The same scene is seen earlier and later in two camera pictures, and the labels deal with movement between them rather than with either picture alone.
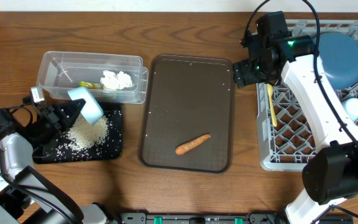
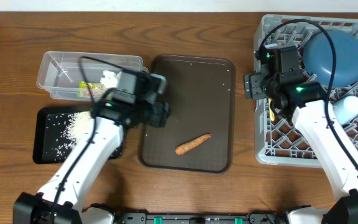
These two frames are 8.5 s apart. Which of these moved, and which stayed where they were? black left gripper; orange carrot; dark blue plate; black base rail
Moved: black left gripper
Stayed: dark blue plate; orange carrot; black base rail
